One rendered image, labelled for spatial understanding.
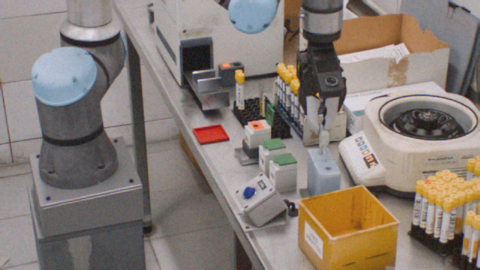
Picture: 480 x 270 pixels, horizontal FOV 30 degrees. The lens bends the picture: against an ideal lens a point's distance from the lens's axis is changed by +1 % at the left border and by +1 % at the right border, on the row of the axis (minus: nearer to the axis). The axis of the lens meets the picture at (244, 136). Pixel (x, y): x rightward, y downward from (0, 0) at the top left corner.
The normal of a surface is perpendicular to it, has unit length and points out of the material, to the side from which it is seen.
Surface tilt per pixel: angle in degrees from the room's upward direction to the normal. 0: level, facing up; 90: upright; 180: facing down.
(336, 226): 90
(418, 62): 92
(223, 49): 90
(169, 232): 0
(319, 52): 28
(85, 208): 90
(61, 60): 10
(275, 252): 0
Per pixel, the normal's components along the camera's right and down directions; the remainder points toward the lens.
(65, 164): -0.11, 0.24
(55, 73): -0.07, -0.78
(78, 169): 0.22, 0.22
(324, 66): 0.03, -0.55
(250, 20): -0.18, 0.52
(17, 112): 0.30, 0.46
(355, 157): -0.43, -0.76
